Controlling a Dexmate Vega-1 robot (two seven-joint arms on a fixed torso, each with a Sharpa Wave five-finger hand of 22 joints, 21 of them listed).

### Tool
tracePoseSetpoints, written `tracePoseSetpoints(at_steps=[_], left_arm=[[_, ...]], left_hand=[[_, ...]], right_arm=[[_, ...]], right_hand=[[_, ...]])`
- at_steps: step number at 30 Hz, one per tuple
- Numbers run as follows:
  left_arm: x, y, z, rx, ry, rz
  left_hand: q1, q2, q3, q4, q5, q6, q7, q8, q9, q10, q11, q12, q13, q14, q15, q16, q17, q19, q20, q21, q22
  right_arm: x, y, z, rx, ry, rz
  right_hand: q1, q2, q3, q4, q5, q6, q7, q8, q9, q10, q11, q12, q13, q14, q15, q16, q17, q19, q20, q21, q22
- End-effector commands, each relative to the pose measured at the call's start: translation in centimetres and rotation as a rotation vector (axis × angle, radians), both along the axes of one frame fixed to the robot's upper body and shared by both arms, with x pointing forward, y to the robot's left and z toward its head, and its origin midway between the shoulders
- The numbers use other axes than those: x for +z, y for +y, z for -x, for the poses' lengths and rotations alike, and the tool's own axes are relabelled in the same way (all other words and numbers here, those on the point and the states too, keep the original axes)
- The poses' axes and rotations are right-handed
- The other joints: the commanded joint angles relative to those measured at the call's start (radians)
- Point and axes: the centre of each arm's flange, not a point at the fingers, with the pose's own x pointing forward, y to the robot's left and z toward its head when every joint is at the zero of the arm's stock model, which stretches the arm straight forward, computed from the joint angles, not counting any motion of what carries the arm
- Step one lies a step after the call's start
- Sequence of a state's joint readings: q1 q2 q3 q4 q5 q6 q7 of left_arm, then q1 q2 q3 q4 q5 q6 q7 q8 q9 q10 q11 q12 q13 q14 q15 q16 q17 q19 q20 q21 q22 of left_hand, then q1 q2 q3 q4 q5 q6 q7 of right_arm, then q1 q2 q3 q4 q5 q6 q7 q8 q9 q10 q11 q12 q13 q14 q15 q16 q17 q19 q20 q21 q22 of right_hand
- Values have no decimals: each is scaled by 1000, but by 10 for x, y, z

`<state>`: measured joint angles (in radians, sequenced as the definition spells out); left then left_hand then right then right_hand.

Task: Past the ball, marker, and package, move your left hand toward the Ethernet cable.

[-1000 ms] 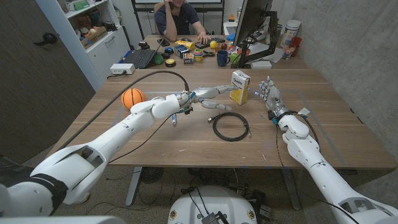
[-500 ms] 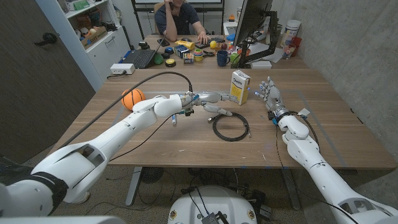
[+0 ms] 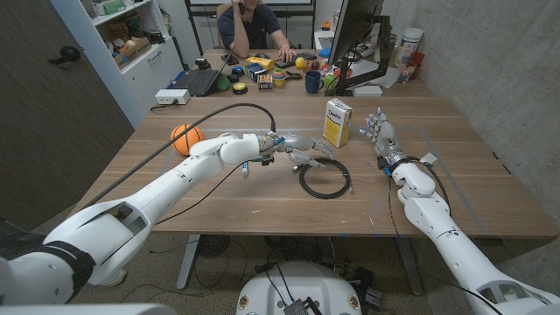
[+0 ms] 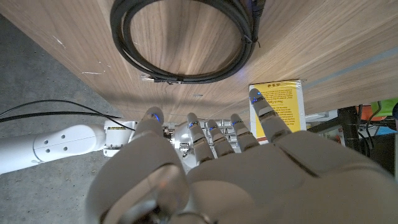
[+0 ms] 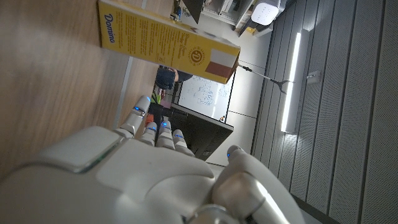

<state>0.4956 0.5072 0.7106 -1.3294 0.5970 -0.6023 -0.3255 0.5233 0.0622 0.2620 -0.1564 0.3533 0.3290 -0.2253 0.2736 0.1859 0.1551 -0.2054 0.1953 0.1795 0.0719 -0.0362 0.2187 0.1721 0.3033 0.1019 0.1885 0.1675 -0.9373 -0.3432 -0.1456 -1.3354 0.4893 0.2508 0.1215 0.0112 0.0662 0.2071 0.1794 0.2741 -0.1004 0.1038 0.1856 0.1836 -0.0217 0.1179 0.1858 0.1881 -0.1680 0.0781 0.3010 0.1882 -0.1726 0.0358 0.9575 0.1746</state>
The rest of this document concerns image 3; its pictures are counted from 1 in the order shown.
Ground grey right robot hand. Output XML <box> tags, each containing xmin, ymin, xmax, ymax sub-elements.
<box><xmin>359</xmin><ymin>107</ymin><xmax>409</xmax><ymax>170</ymax></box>

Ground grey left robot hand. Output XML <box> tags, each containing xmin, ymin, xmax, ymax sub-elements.
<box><xmin>258</xmin><ymin>131</ymin><xmax>335</xmax><ymax>170</ymax></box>

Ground white and yellow package box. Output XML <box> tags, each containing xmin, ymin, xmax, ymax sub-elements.
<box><xmin>322</xmin><ymin>98</ymin><xmax>354</xmax><ymax>149</ymax></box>

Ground white flat box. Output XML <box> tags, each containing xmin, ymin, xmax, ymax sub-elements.
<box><xmin>352</xmin><ymin>85</ymin><xmax>384</xmax><ymax>98</ymax></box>

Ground dark blue mug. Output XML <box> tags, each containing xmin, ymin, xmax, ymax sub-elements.
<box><xmin>304</xmin><ymin>70</ymin><xmax>325</xmax><ymax>95</ymax></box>

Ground red cup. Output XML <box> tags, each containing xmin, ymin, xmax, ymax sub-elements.
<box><xmin>406</xmin><ymin>51</ymin><xmax>425</xmax><ymax>81</ymax></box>

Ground dark blue small box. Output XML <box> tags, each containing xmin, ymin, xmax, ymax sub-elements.
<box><xmin>244</xmin><ymin>62</ymin><xmax>268</xmax><ymax>83</ymax></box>

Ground black keyboard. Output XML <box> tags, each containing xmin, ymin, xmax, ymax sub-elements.
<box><xmin>273</xmin><ymin>52</ymin><xmax>318</xmax><ymax>70</ymax></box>

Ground yellow mustard bottle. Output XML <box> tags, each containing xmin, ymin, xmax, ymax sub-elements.
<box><xmin>245</xmin><ymin>56</ymin><xmax>276</xmax><ymax>72</ymax></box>

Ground white cylindrical wipes canister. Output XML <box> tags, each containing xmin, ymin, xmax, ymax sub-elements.
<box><xmin>394</xmin><ymin>27</ymin><xmax>425</xmax><ymax>68</ymax></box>

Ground black computer monitor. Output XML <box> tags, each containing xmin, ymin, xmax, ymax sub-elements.
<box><xmin>324</xmin><ymin>0</ymin><xmax>393</xmax><ymax>97</ymax></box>

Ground orange mini basketball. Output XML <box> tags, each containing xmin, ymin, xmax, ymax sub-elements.
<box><xmin>170</xmin><ymin>123</ymin><xmax>206</xmax><ymax>157</ymax></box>

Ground black laptop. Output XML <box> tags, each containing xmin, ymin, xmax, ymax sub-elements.
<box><xmin>171</xmin><ymin>48</ymin><xmax>235</xmax><ymax>98</ymax></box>

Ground person in dark shirt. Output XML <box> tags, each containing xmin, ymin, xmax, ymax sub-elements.
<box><xmin>216</xmin><ymin>0</ymin><xmax>298</xmax><ymax>62</ymax></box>

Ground white power adapter box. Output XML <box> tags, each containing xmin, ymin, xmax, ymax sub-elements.
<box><xmin>154</xmin><ymin>88</ymin><xmax>192</xmax><ymax>106</ymax></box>

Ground white robot torso base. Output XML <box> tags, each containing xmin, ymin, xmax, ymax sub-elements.
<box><xmin>234</xmin><ymin>261</ymin><xmax>363</xmax><ymax>315</ymax></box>

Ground cardboard box with items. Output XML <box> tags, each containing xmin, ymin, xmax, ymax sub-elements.
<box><xmin>112</xmin><ymin>36</ymin><xmax>152</xmax><ymax>70</ymax></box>

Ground white shelf cabinet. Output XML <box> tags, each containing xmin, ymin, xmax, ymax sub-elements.
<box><xmin>49</xmin><ymin>0</ymin><xmax>185</xmax><ymax>130</ymax></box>

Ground black bag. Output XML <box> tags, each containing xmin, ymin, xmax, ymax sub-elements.
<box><xmin>0</xmin><ymin>217</ymin><xmax>49</xmax><ymax>259</ymax></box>

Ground black coiled Ethernet cable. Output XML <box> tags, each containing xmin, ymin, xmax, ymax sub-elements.
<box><xmin>292</xmin><ymin>157</ymin><xmax>354</xmax><ymax>200</ymax></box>

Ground black door handle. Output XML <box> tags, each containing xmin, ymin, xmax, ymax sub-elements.
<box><xmin>47</xmin><ymin>45</ymin><xmax>81</xmax><ymax>66</ymax></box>

